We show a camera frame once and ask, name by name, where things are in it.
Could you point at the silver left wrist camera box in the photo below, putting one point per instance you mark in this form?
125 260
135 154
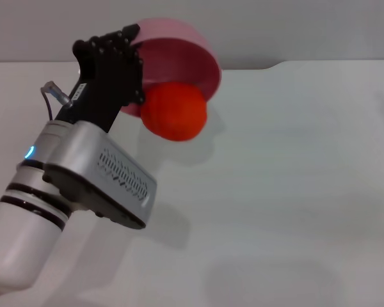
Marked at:
115 166

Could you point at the pink plastic bowl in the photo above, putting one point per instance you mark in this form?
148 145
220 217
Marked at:
179 60

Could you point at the orange toy fruit with stem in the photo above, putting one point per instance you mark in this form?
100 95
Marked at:
174 112

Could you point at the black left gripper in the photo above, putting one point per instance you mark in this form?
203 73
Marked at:
99 92

